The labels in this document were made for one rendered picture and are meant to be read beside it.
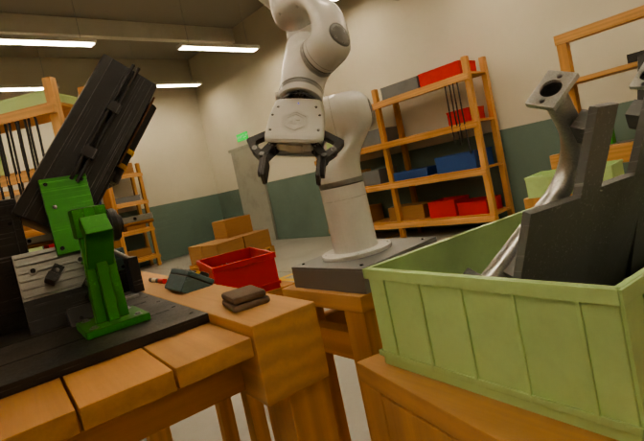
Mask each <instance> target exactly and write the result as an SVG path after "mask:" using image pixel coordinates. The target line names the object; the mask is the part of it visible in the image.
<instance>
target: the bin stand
mask: <svg viewBox="0 0 644 441"><path fill-rule="evenodd" d="M294 284H295V283H294V282H289V281H282V283H280V286H281V287H280V288H278V289H275V290H270V291H266V293H270V294H276V295H281V296H283V292H282V289H283V288H286V287H288V286H291V285H294ZM241 399H242V404H243V408H244V413H245V417H246V422H247V425H248V430H249V434H250V439H251V441H271V437H270V433H269V428H268V423H267V420H266V415H265V407H264V404H262V403H261V402H259V401H257V400H256V399H254V398H252V397H251V396H249V395H247V394H246V393H244V392H241ZM215 407H216V412H217V416H218V423H219V427H220V432H221V436H222V441H241V440H240V436H239V431H238V427H237V422H236V418H235V413H234V409H233V405H232V401H231V397H230V398H228V399H226V400H224V401H221V402H219V403H217V404H215ZM267 409H268V414H269V418H270V423H271V426H272V431H273V435H274V440H275V441H279V440H278V436H277V431H276V428H275V423H274V418H273V414H272V409H271V406H268V407H267Z"/></svg>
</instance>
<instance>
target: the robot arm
mask: <svg viewBox="0 0 644 441"><path fill-rule="evenodd" d="M259 1H260V2H261V3H263V4H264V5H265V6H266V7H268V8H269V9H270V10H271V13H272V16H273V19H274V21H275V23H276V24H277V26H278V27H279V28H280V29H282V30H284V31H286V33H287V45H286V51H285V57H284V63H283V70H282V76H281V81H280V88H279V92H275V99H276V100H277V101H276V102H275V104H274V106H273V107H272V109H271V112H270V115H269V118H268V121H267V125H266V129H265V131H263V132H261V133H258V134H256V135H254V136H251V137H249V138H247V139H246V141H247V144H248V147H249V148H250V149H251V151H252V153H253V155H254V156H255V157H256V158H257V159H258V160H259V166H258V177H260V178H261V180H262V183H263V184H267V180H268V173H269V161H270V160H271V159H272V158H273V157H274V156H302V157H316V159H317V160H316V171H315V179H316V185H317V186H319V190H320V194H321V197H322V202H323V206H324V210H325V214H326V219H327V223H328V226H329V230H330V235H331V239H332V243H333V249H332V250H330V251H328V252H326V253H324V254H323V255H322V259H323V261H324V262H329V263H334V262H344V261H351V260H355V259H359V258H363V257H367V256H371V255H374V254H377V253H380V252H382V251H383V250H385V249H387V248H389V247H390V246H391V241H390V240H386V239H377V236H376V232H375V227H374V224H373V220H372V215H371V211H370V206H369V202H368V198H367V194H366V190H365V186H364V181H363V177H362V172H361V168H360V151H361V148H362V145H363V142H364V140H365V138H366V135H367V133H368V131H369V129H370V126H371V124H372V121H373V108H372V105H371V103H370V100H369V99H368V98H367V97H366V96H365V95H364V94H363V93H361V92H358V91H345V92H341V93H337V94H333V95H329V96H326V97H324V88H325V84H326V81H327V79H328V77H329V76H330V74H331V73H332V72H333V71H334V70H335V69H336V68H337V67H338V66H339V65H340V64H341V63H342V62H343V61H344V60H345V59H346V58H347V56H349V54H350V51H351V39H350V35H349V31H348V28H347V24H346V21H345V18H344V15H343V13H342V11H341V9H340V8H339V7H338V6H337V4H335V3H334V2H333V1H331V0H259ZM264 141H266V142H267V144H266V145H265V146H264V147H263V148H261V149H260V148H259V147H258V146H257V145H258V144H261V143H262V142H264ZM326 143H330V144H332V145H333V146H332V147H330V148H329V149H327V150H326V151H325V150H324V149H325V144H326Z"/></svg>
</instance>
